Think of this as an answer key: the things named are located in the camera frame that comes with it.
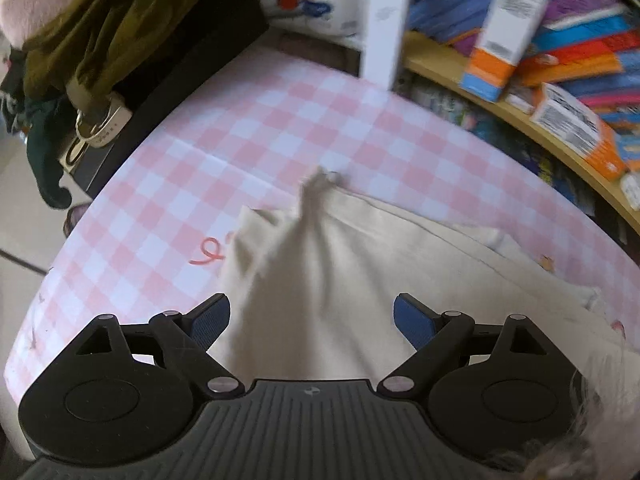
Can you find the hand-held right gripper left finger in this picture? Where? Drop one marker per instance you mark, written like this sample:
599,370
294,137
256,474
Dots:
210,322

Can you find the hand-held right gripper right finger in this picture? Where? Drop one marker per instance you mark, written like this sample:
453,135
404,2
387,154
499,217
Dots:
415,322

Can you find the beige t-shirt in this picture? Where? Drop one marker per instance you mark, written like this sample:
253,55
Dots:
325,285

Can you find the fluffy grey sleeve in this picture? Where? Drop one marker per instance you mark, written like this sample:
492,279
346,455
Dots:
600,435

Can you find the dark green cloth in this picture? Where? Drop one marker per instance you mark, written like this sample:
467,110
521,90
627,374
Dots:
45,160

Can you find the flat white orange box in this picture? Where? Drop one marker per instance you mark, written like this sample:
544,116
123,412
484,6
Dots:
575,125

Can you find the black digital piano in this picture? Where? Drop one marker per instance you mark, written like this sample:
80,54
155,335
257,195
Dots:
200,45

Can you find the tall white orange box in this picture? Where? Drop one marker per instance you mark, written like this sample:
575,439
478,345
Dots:
500,35

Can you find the white wooden bookshelf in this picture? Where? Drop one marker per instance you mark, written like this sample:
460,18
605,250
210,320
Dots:
385,20

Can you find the olive green cloth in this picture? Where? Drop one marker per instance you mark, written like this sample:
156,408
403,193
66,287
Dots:
125,25

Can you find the row of colourful books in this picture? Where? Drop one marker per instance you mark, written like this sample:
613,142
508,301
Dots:
575,25

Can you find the pink plush cushion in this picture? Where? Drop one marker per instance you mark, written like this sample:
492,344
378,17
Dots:
30,5

